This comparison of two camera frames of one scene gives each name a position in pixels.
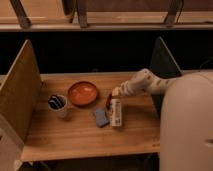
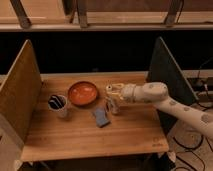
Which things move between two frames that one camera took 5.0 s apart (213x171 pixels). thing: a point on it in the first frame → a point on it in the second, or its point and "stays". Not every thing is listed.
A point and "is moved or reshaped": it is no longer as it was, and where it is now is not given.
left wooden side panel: (21, 94) stays
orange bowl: (82, 93) stays
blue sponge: (101, 118) stays
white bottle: (116, 109) is moved or reshaped
